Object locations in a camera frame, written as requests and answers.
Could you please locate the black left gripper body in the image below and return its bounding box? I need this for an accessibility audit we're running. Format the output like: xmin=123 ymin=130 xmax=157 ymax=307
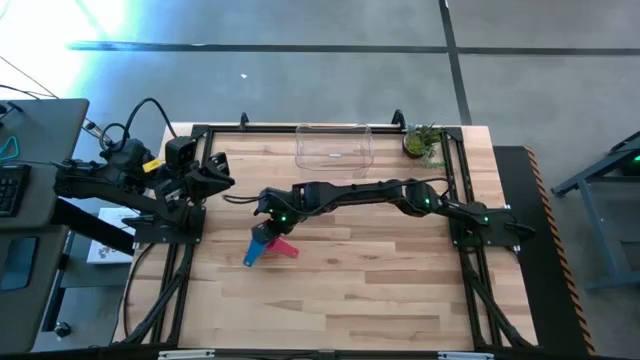
xmin=158 ymin=153 xmax=225 ymax=205

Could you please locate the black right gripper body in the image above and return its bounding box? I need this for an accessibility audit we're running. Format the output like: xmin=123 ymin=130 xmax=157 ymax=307
xmin=253 ymin=185 xmax=304 ymax=237

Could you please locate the pink measuring cup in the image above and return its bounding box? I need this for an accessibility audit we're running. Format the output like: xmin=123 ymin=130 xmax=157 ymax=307
xmin=264 ymin=236 xmax=301 ymax=260

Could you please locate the small blue measuring cup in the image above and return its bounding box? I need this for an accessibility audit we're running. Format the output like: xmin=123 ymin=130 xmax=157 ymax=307
xmin=243 ymin=222 xmax=275 ymax=269

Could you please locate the clear plastic basket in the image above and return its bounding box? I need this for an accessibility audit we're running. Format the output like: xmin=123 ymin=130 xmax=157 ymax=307
xmin=293 ymin=123 xmax=375 ymax=180

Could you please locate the white box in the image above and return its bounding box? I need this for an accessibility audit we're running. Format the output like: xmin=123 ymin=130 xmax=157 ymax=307
xmin=86 ymin=206 xmax=140 ymax=266

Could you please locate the black desk beam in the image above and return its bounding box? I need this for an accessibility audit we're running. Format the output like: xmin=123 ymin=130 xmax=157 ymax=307
xmin=49 ymin=198 xmax=139 ymax=256

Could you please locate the potted succulent plant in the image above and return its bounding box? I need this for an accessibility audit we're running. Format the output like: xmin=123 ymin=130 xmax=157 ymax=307
xmin=402 ymin=122 xmax=447 ymax=170

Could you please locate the grey desk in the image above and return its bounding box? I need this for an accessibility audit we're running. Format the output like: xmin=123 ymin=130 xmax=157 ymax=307
xmin=0 ymin=98 xmax=90 ymax=231
xmin=0 ymin=224 xmax=69 ymax=354

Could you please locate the teal clip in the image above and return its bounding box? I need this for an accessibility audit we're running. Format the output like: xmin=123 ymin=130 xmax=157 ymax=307
xmin=0 ymin=135 xmax=20 ymax=162

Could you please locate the black keyboard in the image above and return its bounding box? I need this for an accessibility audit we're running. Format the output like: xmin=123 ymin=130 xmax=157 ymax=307
xmin=0 ymin=163 xmax=32 ymax=219

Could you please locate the dark desk pad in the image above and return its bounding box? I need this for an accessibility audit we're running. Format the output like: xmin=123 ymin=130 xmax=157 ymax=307
xmin=0 ymin=237 xmax=39 ymax=292

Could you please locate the black mat with hazard stripe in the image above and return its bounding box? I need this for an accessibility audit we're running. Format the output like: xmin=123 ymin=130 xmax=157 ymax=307
xmin=492 ymin=144 xmax=597 ymax=357

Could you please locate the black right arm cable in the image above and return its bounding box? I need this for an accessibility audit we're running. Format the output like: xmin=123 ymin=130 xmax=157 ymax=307
xmin=222 ymin=192 xmax=266 ymax=206

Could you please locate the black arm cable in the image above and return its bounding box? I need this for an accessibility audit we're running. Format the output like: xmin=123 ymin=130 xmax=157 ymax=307
xmin=222 ymin=192 xmax=266 ymax=206
xmin=98 ymin=97 xmax=179 ymax=154

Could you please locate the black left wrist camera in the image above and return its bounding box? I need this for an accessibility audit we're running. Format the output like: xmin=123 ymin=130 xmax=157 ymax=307
xmin=163 ymin=134 xmax=200 ymax=170

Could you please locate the black aluminium table frame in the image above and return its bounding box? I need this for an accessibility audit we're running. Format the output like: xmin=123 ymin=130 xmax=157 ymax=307
xmin=117 ymin=108 xmax=539 ymax=351

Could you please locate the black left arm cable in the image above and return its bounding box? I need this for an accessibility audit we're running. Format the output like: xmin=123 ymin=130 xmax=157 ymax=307
xmin=98 ymin=97 xmax=179 ymax=154

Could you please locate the silver bracket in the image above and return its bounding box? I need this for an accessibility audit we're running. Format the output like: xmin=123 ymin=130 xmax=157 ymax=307
xmin=157 ymin=348 xmax=216 ymax=360
xmin=437 ymin=351 xmax=495 ymax=360

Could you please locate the grey metal cart frame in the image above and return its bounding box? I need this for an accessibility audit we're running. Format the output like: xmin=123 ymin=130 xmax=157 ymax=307
xmin=550 ymin=130 xmax=640 ymax=294

